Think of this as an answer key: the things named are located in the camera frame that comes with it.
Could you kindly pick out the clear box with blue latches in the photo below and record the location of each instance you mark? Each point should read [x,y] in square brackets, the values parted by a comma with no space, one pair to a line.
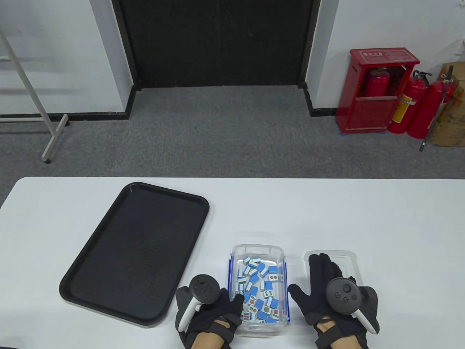
[261,331]

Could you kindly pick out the person's right forearm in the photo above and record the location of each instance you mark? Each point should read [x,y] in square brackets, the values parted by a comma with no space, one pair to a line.
[341,344]

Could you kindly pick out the person's left hand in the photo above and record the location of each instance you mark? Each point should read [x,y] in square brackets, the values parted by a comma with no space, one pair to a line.
[225,309]

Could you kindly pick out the black door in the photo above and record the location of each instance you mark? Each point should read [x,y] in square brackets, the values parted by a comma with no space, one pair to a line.
[218,43]

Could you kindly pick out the clear plastic lid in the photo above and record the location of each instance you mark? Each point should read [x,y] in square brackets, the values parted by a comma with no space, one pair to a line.
[347,260]

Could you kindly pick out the person's left forearm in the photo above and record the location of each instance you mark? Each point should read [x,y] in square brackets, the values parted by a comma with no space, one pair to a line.
[205,338]

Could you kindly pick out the black white controller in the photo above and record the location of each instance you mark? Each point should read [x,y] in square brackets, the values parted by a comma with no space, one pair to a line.
[203,289]
[341,296]

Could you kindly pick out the red fire extinguisher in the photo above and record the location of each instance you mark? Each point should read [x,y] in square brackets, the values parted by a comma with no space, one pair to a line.
[428,109]
[377,83]

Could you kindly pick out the person's right hand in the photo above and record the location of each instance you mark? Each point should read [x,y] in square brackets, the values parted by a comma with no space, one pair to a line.
[319,283]

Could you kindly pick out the red fire extinguisher cabinet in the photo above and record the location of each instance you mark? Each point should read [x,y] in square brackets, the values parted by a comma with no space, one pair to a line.
[367,112]

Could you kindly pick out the red extinguisher with yellow label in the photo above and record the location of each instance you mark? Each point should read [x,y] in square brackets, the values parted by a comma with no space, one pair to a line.
[414,94]

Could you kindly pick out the pile of blue mahjong tiles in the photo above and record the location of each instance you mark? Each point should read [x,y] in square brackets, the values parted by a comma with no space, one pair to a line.
[259,303]

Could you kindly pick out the black plastic tray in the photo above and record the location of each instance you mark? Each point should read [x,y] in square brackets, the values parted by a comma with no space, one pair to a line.
[138,247]

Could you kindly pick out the brown cardboard box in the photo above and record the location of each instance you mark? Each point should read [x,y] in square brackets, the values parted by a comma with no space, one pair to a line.
[452,123]

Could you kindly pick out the white metal stand frame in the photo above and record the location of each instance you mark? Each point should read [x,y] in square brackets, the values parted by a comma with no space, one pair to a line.
[55,140]

